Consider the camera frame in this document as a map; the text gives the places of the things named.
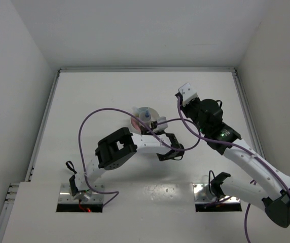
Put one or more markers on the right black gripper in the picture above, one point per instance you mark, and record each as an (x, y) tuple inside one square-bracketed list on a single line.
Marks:
[(195, 100)]

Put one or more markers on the white round divided organizer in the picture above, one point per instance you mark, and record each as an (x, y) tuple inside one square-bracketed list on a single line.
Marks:
[(154, 117)]

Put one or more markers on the blue highlighter marker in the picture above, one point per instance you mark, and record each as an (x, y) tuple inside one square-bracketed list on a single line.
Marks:
[(136, 111)]

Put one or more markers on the pink highlighter marker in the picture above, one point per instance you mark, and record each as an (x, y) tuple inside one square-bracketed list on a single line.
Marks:
[(135, 123)]

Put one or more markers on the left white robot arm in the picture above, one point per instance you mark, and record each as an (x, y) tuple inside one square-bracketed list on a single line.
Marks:
[(115, 149)]

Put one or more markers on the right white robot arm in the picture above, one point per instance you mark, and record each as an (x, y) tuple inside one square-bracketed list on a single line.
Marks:
[(272, 192)]

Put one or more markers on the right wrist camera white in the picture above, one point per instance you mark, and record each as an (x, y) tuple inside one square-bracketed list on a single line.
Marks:
[(188, 93)]

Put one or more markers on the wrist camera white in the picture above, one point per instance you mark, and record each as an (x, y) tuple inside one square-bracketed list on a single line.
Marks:
[(159, 125), (188, 93)]

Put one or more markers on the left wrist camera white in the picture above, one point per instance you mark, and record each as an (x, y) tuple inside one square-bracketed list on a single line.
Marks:
[(159, 125)]

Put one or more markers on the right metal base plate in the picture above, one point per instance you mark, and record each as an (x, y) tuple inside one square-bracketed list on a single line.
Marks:
[(203, 196)]

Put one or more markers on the metal base plate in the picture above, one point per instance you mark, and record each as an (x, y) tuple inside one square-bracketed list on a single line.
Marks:
[(86, 197), (203, 196)]

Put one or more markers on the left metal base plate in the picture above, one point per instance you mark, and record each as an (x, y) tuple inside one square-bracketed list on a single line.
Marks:
[(86, 197)]

